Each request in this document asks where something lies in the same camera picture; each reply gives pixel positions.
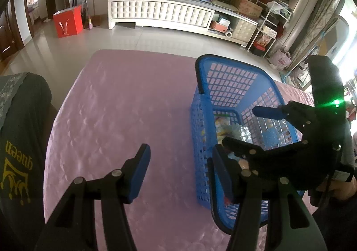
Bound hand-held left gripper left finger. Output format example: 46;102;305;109
35;143;152;251

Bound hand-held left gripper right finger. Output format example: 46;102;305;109
207;143;328;251

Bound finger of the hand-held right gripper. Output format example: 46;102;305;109
222;136;310;176
252;100;320;140

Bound silver foil snack packet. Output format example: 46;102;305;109
225;125;253;144

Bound light blue snack packet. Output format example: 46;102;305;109
261;127;297;152

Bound blue plastic basket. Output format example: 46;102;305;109
190;54;306;235

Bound person's right forearm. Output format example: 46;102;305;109
303;192;357;251

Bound person's right hand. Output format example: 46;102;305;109
316;176;357;201

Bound pink tote bag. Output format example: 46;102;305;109
269;49;292;70

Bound red and black bin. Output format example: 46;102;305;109
249;44;267;56

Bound picture printed box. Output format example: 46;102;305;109
255;33;275;48

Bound pink quilted tablecloth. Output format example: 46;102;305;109
43;49;321;251

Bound white metal shelf rack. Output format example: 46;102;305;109
247;0;292;57

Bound floral patterned curtain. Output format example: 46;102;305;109
290;0;345;73

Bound small white box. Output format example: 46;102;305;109
262;25;278;38

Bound white plastic bag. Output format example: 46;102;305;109
266;1;288;14

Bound orange box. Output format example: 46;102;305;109
210;21;228;32

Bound cardboard box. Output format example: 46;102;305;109
237;0;263;18

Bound green flat mat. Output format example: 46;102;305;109
210;0;237;8

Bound dark cloth with gold print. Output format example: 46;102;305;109
0;72;53;251

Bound white television cabinet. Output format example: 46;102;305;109
108;0;258;47

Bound grey lace cloth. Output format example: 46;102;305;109
0;72;28;126

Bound pink broom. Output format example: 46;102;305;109
81;0;95;30

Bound red gift bag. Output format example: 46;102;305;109
52;5;84;38

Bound brown wooden door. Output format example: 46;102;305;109
0;0;16;57

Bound arched grey frame board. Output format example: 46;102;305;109
315;15;350;73

